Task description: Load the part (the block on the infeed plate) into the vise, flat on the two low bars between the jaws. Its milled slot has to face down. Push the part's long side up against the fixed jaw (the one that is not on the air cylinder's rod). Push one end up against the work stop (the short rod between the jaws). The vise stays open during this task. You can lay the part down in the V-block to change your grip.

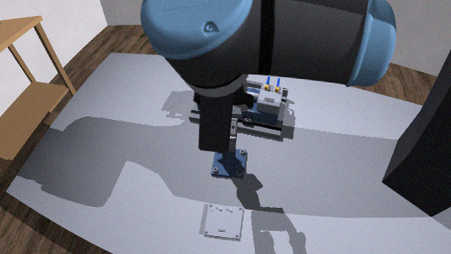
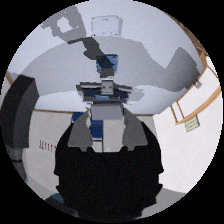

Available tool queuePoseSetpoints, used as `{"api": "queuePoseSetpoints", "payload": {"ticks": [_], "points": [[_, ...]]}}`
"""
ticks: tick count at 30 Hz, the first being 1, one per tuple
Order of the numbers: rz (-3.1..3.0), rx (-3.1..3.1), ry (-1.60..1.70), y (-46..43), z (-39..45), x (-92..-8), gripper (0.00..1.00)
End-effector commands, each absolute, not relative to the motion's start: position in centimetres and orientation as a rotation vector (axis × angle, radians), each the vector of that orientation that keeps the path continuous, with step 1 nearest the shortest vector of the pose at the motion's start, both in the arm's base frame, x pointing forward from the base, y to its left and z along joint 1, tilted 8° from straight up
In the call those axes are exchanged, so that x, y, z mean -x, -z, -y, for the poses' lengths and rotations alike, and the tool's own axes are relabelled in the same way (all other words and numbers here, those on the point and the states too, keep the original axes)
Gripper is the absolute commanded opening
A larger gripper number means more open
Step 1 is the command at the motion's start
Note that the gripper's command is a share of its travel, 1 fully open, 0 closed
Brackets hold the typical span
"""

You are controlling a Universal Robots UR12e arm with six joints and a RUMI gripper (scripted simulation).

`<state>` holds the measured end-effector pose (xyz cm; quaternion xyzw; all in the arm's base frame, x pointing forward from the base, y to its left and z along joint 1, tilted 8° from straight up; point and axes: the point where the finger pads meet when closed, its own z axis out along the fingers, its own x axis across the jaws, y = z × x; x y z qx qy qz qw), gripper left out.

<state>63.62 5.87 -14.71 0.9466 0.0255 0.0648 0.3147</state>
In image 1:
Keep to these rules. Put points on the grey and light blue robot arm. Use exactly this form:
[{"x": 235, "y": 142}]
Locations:
[{"x": 349, "y": 42}]

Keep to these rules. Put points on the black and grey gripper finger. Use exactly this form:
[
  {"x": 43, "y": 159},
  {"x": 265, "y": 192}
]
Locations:
[
  {"x": 248, "y": 102},
  {"x": 196, "y": 99}
]

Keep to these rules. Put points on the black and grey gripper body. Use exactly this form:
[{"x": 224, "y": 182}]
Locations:
[{"x": 237, "y": 99}]

